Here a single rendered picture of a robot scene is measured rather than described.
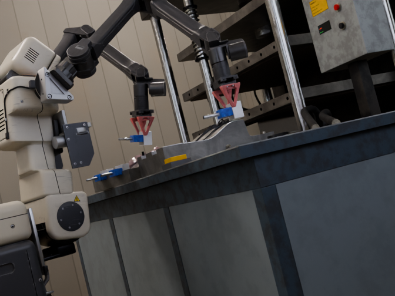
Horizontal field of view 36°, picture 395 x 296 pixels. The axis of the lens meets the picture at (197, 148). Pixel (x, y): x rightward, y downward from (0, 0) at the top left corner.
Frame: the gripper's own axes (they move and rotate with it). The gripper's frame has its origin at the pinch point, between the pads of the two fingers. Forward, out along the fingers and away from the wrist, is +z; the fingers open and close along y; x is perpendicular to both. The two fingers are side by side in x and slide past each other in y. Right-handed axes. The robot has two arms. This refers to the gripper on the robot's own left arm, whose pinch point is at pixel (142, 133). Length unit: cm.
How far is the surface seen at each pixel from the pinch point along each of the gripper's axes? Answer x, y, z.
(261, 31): -98, 59, -57
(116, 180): 5.7, 17.0, 18.3
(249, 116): -78, 44, -9
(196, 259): -4, -34, 46
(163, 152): 0.2, -19.6, 8.0
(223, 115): -7, -53, -3
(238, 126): -33.2, -18.4, -1.0
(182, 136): -72, 111, -1
